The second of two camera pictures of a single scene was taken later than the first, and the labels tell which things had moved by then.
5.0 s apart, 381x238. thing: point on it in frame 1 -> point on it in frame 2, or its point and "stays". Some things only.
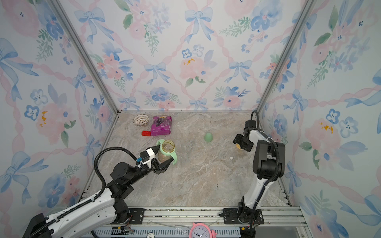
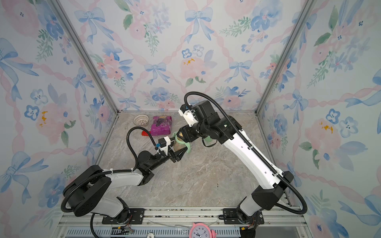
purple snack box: [161, 125] stays
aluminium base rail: [230, 222] stays
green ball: [208, 137] stays
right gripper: [238, 140] -> [187, 134]
